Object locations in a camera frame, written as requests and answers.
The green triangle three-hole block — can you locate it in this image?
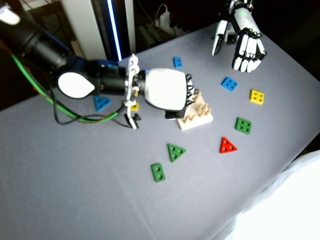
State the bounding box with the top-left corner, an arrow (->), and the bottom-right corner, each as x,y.
166,143 -> 187,163

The yellow square four-hole block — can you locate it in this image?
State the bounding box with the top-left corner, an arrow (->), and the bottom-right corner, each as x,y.
249,89 -> 266,106

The white backdrop sheet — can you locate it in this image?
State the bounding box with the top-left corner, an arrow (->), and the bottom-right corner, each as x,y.
219,149 -> 320,240

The white power adapter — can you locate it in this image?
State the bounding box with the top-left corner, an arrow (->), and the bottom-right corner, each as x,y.
154,3 -> 172,28

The red triangle three-hole block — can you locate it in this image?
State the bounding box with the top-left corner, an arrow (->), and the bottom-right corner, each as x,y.
219,136 -> 238,155

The grey table cloth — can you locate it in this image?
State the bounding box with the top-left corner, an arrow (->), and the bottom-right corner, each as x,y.
0,21 -> 320,240

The blue rectangle two-hole block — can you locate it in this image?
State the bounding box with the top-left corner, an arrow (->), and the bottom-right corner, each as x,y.
172,56 -> 183,70

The green cable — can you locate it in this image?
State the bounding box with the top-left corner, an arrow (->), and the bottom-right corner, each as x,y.
9,53 -> 120,124

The blue triangle block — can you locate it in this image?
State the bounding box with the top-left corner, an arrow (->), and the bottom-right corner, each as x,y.
93,95 -> 113,113

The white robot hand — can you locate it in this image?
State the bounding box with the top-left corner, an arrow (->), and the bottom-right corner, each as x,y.
211,6 -> 268,74
139,67 -> 200,121

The black cable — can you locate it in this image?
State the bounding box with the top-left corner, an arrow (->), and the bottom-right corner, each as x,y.
48,84 -> 133,128

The green square four-hole block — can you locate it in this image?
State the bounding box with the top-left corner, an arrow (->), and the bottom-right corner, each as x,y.
234,116 -> 253,136

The white column with blue light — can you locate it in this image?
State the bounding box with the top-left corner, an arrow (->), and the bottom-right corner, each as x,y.
59,0 -> 137,62

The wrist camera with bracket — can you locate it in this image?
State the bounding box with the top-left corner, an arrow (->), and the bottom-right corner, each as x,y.
123,53 -> 142,131

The blue square four-hole block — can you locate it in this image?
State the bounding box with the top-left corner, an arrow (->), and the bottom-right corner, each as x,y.
220,76 -> 239,93

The green rectangle two-hole block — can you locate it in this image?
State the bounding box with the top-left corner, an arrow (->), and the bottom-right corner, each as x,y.
150,162 -> 167,183

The wooden peg board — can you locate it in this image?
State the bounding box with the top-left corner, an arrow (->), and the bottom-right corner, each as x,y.
176,91 -> 215,132

